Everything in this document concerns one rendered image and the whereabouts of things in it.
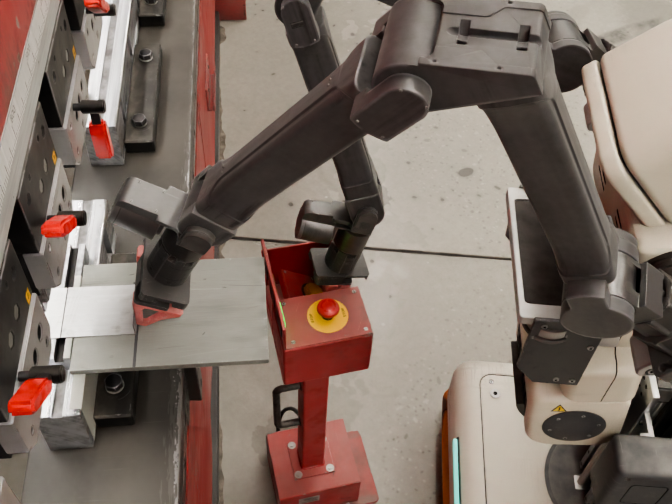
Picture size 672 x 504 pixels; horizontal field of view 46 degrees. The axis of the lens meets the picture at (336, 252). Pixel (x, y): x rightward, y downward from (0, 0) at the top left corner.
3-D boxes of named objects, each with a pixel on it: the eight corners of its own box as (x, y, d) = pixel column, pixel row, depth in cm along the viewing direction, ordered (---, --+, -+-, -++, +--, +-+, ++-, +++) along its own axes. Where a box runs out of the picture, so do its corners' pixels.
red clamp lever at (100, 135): (116, 160, 109) (103, 105, 102) (85, 162, 109) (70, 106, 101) (117, 151, 110) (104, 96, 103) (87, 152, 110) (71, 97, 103)
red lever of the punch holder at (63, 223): (66, 221, 80) (86, 208, 90) (24, 223, 80) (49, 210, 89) (67, 239, 80) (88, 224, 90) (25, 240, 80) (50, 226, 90)
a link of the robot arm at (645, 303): (671, 323, 86) (672, 280, 89) (613, 283, 82) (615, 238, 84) (599, 338, 93) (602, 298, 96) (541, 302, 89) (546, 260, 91)
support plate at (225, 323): (269, 363, 109) (268, 359, 108) (70, 374, 106) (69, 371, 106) (264, 260, 120) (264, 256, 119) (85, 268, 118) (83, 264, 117)
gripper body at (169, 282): (136, 301, 102) (156, 269, 97) (141, 240, 108) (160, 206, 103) (184, 312, 105) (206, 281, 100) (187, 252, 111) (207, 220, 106)
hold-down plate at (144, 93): (155, 152, 150) (153, 141, 148) (126, 153, 150) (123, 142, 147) (162, 54, 169) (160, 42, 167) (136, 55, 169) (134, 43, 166)
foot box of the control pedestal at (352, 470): (379, 502, 199) (383, 482, 190) (281, 524, 195) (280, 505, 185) (358, 430, 211) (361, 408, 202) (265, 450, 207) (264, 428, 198)
